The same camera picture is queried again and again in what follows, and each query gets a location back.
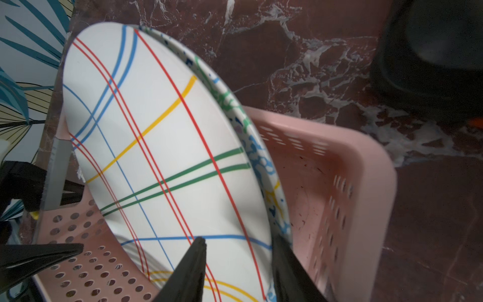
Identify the white plate with colourful squiggles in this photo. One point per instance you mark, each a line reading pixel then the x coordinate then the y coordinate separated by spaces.
pixel 252 142

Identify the black plastic tool case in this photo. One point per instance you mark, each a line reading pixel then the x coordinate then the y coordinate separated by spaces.
pixel 429 60

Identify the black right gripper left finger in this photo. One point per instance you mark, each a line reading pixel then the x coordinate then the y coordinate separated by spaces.
pixel 188 280

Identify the white plate with coloured stripes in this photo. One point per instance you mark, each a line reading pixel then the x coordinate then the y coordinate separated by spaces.
pixel 163 163

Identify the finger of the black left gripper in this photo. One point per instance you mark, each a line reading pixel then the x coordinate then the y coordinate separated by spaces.
pixel 20 262

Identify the pink perforated plastic basket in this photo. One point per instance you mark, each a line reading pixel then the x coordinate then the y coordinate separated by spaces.
pixel 340 187

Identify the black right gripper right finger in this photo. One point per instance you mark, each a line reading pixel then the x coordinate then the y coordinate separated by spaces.
pixel 291 281

